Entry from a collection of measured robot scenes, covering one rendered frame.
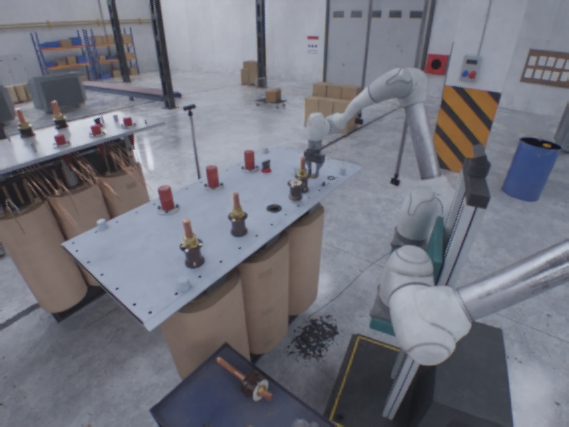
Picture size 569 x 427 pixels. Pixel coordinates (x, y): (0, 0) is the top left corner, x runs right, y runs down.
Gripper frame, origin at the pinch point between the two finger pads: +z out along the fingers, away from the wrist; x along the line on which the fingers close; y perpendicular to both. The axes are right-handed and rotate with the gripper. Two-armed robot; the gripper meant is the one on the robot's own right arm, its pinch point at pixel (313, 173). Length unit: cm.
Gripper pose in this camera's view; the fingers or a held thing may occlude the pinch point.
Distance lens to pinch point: 197.4
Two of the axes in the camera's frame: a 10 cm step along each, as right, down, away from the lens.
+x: -8.1, -3.1, 5.0
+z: 0.0, 8.5, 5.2
